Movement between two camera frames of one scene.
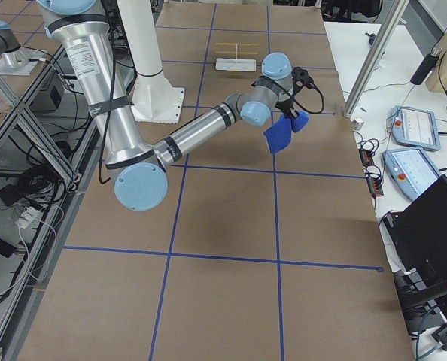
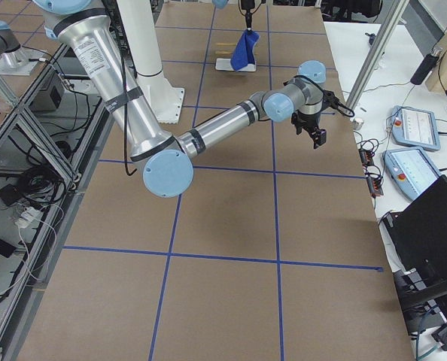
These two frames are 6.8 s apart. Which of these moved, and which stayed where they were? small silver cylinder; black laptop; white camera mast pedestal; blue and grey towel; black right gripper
Moved: black right gripper; blue and grey towel
Stayed: black laptop; white camera mast pedestal; small silver cylinder
